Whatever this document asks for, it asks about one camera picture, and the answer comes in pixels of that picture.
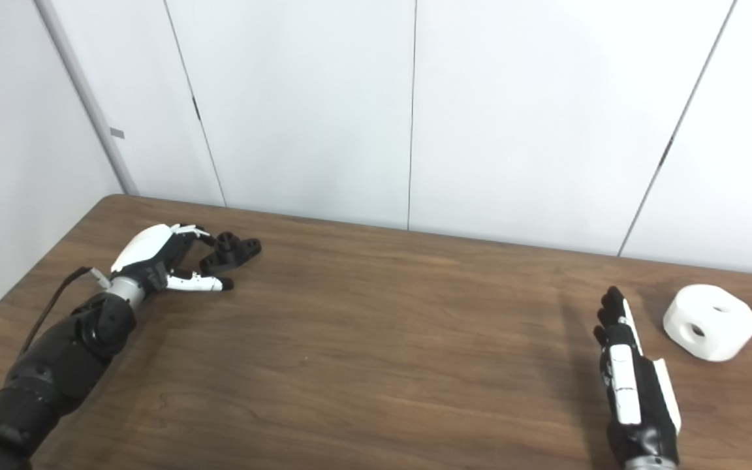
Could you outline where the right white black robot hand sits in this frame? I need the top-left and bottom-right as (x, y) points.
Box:
(593, 286), (682, 467)

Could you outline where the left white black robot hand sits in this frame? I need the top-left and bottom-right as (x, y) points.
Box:
(110, 223), (234, 292)

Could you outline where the round white plastic piece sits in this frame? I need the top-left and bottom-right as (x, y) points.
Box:
(663, 284), (752, 362)

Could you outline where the black plastic holder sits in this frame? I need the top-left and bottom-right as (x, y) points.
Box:
(199, 232), (262, 275)

